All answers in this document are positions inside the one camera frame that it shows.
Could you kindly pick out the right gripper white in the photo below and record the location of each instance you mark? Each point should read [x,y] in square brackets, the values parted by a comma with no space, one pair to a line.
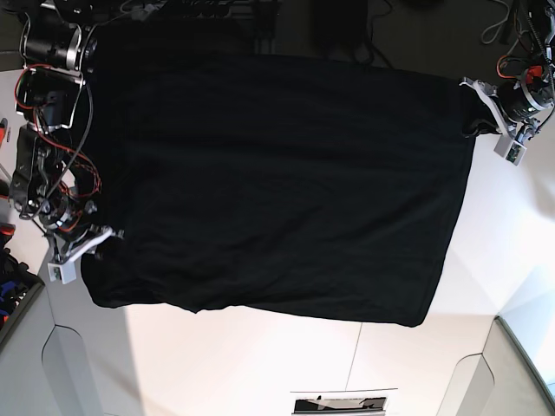
[73,233]

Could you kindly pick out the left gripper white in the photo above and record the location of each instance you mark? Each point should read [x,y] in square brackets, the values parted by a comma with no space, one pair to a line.
[510,109]

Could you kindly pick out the black t-shirt with graphic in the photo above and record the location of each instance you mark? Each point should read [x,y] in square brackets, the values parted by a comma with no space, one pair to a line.
[294,185]

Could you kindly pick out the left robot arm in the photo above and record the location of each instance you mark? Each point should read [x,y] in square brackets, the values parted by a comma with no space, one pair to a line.
[528,29]

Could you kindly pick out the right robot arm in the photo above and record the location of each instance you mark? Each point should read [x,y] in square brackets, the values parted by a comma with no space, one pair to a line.
[54,181]

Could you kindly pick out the grey bin with colourful clothes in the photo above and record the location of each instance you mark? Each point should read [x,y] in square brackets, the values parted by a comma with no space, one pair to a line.
[19,288]

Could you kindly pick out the orange black tool at edge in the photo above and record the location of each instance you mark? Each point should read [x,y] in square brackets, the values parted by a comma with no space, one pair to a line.
[4,131]

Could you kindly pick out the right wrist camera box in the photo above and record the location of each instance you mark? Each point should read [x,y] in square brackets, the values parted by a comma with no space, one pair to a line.
[62,272]

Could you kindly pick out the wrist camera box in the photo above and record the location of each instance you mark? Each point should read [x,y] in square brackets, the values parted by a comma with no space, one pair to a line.
[510,150]
[62,272]

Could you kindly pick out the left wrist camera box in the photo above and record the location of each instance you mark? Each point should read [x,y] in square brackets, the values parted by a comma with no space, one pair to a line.
[510,150]

